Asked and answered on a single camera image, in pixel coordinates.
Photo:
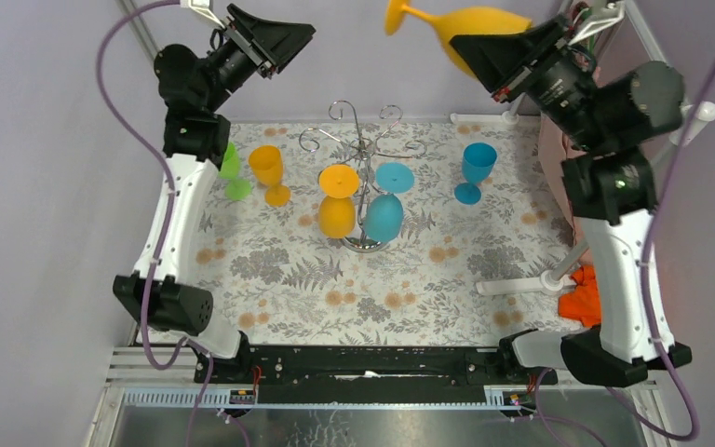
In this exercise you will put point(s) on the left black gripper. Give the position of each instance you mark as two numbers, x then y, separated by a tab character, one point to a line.
252	52

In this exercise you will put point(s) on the floral tablecloth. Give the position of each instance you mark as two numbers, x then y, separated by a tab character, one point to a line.
273	274

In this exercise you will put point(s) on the blue wine glass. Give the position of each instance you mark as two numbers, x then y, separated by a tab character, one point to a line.
477	164
385	213

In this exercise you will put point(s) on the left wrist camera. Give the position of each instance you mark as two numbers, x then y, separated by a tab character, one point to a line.
204	10

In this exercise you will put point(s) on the chrome wine glass rack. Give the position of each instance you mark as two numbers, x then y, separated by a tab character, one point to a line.
362	150

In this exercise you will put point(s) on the orange wine glass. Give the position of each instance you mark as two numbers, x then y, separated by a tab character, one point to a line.
267	166
337	213
469	20

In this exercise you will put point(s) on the green wine glass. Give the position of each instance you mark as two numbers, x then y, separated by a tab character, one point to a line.
237	188

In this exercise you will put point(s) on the orange cloth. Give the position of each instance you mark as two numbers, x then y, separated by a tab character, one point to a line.
582	304

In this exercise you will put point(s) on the white pipe on table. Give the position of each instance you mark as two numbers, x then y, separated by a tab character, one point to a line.
552	282

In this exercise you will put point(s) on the white pipe frame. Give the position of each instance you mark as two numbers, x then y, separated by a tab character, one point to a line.
637	106

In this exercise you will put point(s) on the blue wine glass back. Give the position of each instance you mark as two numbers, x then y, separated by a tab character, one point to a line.
477	164

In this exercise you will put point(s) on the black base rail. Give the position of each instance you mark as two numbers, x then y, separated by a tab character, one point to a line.
319	374

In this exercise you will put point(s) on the pink hanging cloth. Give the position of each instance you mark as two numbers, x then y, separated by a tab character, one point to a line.
554	146

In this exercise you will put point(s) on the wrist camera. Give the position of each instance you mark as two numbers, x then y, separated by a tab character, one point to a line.
204	10
588	19

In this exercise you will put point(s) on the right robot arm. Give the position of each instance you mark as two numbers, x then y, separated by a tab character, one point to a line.
611	188

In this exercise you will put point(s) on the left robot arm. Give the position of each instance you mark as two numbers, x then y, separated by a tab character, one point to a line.
159	292

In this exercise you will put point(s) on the orange wine glass back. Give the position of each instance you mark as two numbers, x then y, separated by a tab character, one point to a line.
267	166

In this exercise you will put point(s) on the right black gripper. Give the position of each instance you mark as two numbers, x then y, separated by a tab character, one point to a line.
497	58

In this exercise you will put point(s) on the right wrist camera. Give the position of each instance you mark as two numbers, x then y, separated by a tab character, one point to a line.
588	19

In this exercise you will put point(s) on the orange wine glass front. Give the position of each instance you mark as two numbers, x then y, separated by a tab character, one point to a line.
337	213

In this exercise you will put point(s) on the blue wine glass front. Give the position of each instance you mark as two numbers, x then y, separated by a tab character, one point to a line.
385	213

